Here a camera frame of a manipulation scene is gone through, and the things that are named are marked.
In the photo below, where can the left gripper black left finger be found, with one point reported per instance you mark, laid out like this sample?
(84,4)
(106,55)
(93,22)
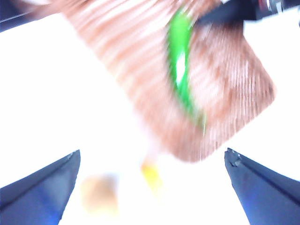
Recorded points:
(35,199)

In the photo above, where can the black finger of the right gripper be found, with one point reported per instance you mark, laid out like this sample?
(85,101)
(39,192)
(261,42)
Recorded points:
(222,12)

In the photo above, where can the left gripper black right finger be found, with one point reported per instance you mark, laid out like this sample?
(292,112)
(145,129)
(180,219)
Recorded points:
(264,192)

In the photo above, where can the green cucumber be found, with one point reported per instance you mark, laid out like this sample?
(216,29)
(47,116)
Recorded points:
(180,47)

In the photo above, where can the brown potato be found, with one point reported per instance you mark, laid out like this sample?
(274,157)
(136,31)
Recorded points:
(99,194)

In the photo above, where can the brown wicker basket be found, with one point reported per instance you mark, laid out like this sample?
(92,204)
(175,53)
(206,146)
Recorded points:
(145,70)

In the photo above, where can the orange-yellow corn cob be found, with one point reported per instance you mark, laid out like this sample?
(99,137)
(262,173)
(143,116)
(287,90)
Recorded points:
(152,175)

